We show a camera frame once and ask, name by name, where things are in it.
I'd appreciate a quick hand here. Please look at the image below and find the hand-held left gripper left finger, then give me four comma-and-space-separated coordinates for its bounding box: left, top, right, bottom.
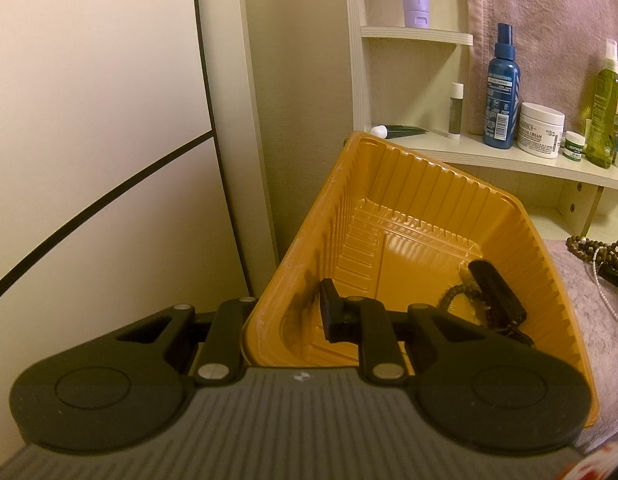
114, 296, 258, 386

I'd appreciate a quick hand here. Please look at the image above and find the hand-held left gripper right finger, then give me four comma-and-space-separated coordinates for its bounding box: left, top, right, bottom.
319, 278, 534, 385

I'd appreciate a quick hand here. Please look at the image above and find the orange plastic tray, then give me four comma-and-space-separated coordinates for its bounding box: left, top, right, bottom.
241, 131, 600, 428

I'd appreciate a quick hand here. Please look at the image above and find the dark bead bracelet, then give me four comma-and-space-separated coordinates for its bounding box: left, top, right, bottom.
438, 282, 496, 327

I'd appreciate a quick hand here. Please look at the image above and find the black cylindrical case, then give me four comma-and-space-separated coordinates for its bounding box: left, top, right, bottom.
468, 259, 528, 330

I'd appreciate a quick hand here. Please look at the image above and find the pile of beaded bracelets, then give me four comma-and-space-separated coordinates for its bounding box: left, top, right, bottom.
566, 235, 618, 306

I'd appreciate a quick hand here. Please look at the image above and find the white pearl necklace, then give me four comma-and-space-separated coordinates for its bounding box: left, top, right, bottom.
591, 247, 618, 322

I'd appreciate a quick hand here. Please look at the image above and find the dark green slim tube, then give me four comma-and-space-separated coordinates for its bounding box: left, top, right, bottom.
369, 124, 430, 140

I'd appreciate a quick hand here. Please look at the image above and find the white lip balm stick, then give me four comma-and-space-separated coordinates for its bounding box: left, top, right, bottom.
448, 82, 464, 140

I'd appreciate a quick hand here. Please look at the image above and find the cream wooden shelf unit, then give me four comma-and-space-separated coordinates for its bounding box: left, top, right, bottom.
341, 0, 618, 243

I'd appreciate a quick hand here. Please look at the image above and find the pink fluffy mat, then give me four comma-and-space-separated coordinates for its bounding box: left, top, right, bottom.
544, 237, 618, 456

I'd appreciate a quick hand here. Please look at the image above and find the blue spray bottle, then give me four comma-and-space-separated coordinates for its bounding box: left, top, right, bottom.
483, 22, 522, 150

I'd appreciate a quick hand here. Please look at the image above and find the white cream jar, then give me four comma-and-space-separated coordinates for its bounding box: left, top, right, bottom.
516, 102, 566, 160

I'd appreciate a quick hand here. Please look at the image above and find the small green-labelled jar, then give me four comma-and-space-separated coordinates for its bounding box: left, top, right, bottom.
563, 131, 588, 162

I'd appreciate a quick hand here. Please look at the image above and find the green spray bottle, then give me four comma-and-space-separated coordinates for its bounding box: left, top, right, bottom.
584, 39, 618, 170

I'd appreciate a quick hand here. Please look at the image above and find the pink hanging towel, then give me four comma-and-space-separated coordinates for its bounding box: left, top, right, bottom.
461, 0, 618, 136

